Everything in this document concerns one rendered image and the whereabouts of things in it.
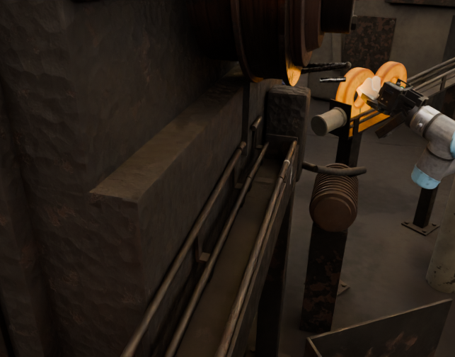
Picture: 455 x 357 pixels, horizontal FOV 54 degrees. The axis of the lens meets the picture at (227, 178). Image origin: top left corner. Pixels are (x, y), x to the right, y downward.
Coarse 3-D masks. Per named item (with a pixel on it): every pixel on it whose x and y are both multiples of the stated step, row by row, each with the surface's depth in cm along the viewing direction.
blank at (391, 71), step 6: (384, 66) 135; (390, 66) 134; (396, 66) 135; (402, 66) 137; (378, 72) 135; (384, 72) 133; (390, 72) 134; (396, 72) 137; (402, 72) 139; (384, 78) 133; (390, 78) 135; (396, 78) 138; (402, 78) 140; (402, 84) 141
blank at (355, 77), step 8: (352, 72) 126; (360, 72) 126; (368, 72) 128; (352, 80) 125; (360, 80) 127; (344, 88) 125; (352, 88) 126; (336, 96) 128; (344, 96) 126; (352, 96) 128; (352, 104) 129; (360, 104) 133; (352, 112) 130; (360, 112) 133
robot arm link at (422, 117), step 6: (420, 108) 116; (426, 108) 115; (432, 108) 115; (420, 114) 114; (426, 114) 114; (432, 114) 113; (414, 120) 116; (420, 120) 114; (426, 120) 113; (414, 126) 116; (420, 126) 114; (420, 132) 116
